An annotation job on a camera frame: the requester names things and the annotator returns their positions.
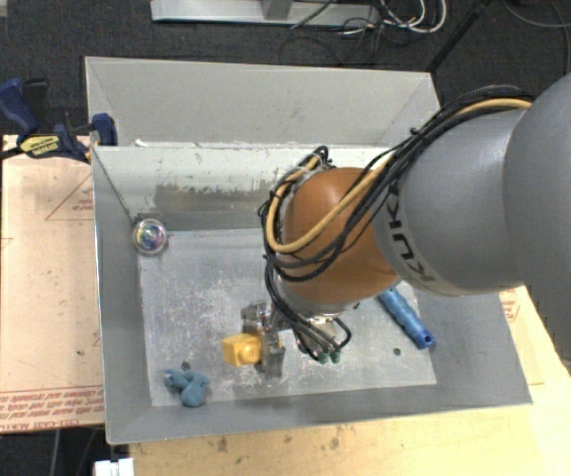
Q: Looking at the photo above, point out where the grey metal bin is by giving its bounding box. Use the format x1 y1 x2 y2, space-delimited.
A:
84 56 533 446

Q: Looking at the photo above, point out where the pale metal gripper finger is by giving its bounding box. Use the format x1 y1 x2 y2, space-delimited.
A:
262 337 287 382
240 303 269 335

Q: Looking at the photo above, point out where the yellow toy block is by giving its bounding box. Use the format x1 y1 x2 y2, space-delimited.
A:
221 333 263 368

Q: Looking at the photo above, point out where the blue ribbed handle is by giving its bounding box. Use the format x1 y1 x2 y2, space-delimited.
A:
377 287 436 351

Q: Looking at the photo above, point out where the clear shiny glass ball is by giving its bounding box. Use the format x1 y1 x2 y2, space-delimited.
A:
131 217 170 257

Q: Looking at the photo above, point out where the blue toy animal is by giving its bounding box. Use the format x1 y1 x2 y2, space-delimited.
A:
163 368 212 409

